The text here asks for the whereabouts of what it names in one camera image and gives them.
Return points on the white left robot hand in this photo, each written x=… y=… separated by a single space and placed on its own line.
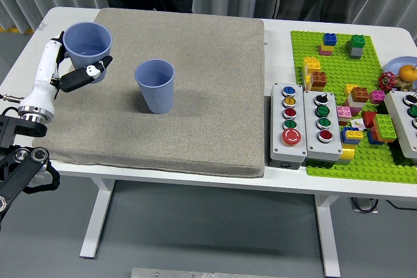
x=44 y=79

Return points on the blue ribbed plastic cup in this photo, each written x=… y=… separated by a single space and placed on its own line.
x=156 y=94
x=86 y=37

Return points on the white table leg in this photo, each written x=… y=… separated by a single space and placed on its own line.
x=96 y=219
x=329 y=235

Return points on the grey-brown fabric mat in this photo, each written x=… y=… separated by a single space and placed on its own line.
x=195 y=95

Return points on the five-button grey control box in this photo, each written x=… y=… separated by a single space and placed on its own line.
x=288 y=147

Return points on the brown toy brick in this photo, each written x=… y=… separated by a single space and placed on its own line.
x=319 y=78
x=360 y=94

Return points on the pink toy brick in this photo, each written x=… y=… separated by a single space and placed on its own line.
x=343 y=112
x=325 y=52

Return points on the four-button grey control box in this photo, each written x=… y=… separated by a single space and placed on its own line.
x=322 y=147

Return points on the blue toy brick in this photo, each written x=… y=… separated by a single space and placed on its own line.
x=347 y=140
x=330 y=39
x=374 y=138

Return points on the green studded baseplate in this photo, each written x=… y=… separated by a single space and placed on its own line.
x=342 y=69

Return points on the white toy brick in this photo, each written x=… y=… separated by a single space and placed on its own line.
x=354 y=103

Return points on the clear yellow toy brick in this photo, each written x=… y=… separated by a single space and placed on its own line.
x=347 y=153

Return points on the grey toy brick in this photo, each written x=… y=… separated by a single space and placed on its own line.
x=356 y=52

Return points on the red toy brick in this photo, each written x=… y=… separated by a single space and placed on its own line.
x=368 y=119

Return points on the magenta toy brick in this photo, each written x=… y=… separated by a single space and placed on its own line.
x=377 y=96

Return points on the red valve handwheel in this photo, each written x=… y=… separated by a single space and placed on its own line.
x=386 y=81

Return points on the large green toy brick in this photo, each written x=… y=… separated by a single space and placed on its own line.
x=385 y=125

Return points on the light blue plate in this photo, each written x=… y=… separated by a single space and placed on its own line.
x=395 y=63

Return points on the orange fruit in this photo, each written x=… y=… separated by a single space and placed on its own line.
x=408 y=73

